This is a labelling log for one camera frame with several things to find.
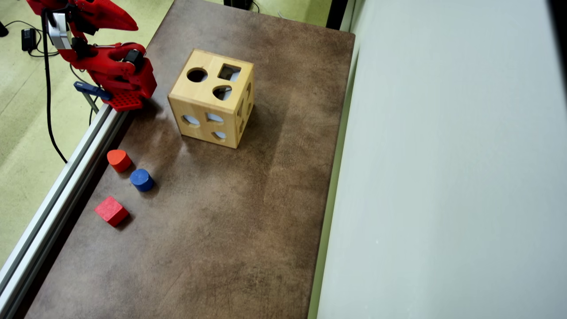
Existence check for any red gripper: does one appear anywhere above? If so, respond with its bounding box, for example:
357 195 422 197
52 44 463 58
27 0 139 36

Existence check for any blue cylinder block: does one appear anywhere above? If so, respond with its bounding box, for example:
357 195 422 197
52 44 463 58
129 168 155 192

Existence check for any wooden shape sorter box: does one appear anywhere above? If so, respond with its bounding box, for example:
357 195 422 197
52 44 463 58
167 48 256 149

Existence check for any blue clamp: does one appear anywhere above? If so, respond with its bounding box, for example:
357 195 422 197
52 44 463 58
73 81 112 113

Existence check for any black power adapter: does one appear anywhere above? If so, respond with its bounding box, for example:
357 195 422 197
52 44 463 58
21 28 37 52

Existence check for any orange rounded triangle block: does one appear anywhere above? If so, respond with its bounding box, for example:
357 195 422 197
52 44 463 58
107 149 132 173

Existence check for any red cube block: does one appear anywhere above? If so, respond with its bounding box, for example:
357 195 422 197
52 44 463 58
94 196 130 227

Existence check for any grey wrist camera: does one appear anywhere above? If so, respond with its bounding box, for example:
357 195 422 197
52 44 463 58
48 12 73 50

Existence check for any thin black floor cable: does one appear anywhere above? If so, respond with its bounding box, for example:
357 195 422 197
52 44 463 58
4 19 60 57

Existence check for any thick black camera cable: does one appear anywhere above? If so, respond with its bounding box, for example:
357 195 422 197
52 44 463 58
41 11 69 163

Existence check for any aluminium profile rail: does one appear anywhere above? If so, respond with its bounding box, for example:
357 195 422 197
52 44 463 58
0 103 129 319

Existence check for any dark vertical post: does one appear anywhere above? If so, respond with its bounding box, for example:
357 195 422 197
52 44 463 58
326 0 350 31

